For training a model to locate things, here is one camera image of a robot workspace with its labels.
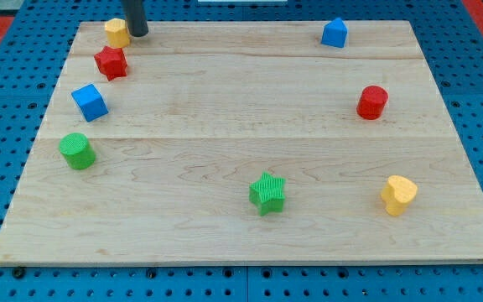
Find wooden board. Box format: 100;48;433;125
0;21;483;267

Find green star block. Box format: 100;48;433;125
249;172;286;216

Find red cylinder block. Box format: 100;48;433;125
356;86;388;120

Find blue pentagon block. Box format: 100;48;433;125
320;18;348;48

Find red star block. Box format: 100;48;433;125
94;46;127;81

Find blue cube block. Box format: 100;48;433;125
71;84;109;122

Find yellow heart block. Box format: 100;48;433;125
380;175;418;216

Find green cylinder block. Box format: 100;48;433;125
59;133;96;170

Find yellow hexagon block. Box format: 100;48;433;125
104;18;131;48

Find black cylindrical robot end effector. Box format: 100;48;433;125
121;0;148;37

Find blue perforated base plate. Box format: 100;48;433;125
0;1;483;301

